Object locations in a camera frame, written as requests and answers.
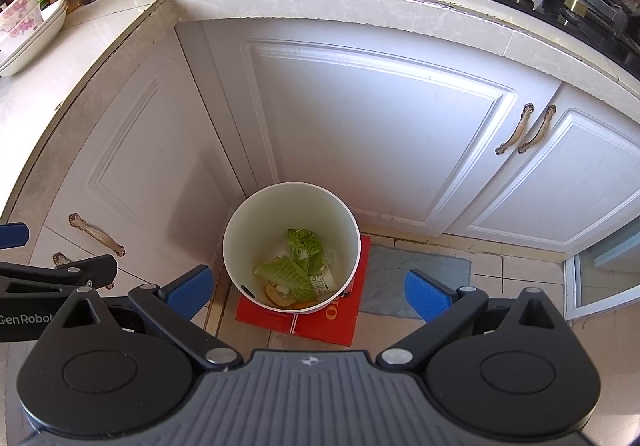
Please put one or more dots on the white round bin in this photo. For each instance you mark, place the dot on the white round bin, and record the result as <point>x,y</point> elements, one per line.
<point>240,246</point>

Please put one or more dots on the glass sliding door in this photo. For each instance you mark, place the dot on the glass sliding door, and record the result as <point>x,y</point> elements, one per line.
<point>610,276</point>

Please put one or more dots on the red cardboard box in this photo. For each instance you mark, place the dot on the red cardboard box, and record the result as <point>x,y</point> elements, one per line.
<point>325,326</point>

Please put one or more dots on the grey floor mat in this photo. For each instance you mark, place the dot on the grey floor mat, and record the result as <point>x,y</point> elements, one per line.
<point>415,281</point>

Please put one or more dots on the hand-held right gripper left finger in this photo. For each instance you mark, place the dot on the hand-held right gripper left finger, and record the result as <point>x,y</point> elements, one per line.
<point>187,291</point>

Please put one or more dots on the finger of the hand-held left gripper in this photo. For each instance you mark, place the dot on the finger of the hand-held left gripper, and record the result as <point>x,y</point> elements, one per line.
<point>12,236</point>
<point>75,271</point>

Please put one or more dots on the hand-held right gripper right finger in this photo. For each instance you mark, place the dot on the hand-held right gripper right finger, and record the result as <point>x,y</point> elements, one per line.
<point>425,296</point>

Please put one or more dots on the white deep plate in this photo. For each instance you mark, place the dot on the white deep plate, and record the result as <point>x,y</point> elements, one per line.
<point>47,42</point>
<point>25,66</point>
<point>52,18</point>

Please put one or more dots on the round orange peel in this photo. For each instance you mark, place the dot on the round orange peel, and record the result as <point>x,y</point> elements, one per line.
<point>280,298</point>

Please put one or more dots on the light green cabbage leaf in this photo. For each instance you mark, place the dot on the light green cabbage leaf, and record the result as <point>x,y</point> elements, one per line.
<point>282,273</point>

